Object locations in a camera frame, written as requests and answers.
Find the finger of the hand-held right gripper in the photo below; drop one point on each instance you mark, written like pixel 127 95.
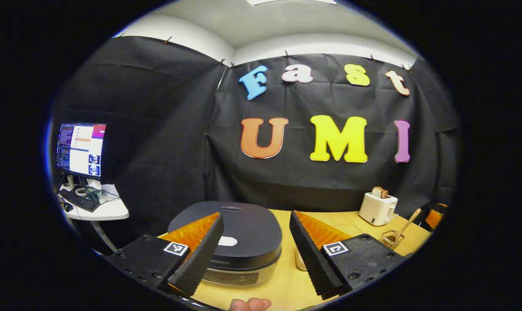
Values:
pixel 436 218

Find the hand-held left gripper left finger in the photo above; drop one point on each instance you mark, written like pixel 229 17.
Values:
pixel 202 255

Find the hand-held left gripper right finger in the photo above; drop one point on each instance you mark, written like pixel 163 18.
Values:
pixel 313 255

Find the wooden spoon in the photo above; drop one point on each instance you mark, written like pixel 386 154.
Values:
pixel 408 222

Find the dark grey rice cooker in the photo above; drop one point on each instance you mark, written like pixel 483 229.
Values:
pixel 248 229

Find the white toaster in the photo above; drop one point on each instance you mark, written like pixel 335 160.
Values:
pixel 377 209

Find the white side table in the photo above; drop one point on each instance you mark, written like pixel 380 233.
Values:
pixel 112 209

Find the small teal object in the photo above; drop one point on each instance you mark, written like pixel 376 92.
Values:
pixel 94 194

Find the black backdrop cloth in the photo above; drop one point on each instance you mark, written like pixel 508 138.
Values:
pixel 157 129

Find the black keyboard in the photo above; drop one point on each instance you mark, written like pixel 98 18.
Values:
pixel 79 201

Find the white tape roll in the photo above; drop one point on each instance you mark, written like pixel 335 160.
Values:
pixel 80 191

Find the black computer mouse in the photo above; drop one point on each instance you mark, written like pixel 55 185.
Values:
pixel 68 207

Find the computer monitor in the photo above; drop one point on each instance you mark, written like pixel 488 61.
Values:
pixel 81 149

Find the ceiling light panel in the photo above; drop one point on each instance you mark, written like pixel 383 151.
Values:
pixel 287 1

